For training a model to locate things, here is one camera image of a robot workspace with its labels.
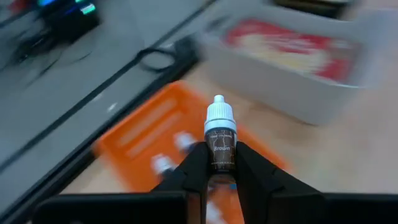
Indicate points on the brown colouring dropper bottle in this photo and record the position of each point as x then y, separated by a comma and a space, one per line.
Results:
221, 146

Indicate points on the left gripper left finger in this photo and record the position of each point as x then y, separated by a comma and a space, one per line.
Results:
192, 174

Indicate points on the grey plastic bin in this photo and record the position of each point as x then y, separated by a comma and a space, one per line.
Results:
280, 87

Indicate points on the black plastic basket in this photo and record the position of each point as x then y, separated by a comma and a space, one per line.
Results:
314, 6

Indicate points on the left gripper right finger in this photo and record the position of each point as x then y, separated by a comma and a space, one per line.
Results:
264, 186

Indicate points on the red snack pack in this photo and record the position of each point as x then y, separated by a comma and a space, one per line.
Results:
289, 49

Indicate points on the navy colouring dropper bottle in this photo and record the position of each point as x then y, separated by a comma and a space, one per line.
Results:
161, 165

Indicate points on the black computer with lights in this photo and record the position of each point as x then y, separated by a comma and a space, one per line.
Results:
68, 18

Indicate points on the orange plastic basket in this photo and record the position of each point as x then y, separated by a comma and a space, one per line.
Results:
149, 137

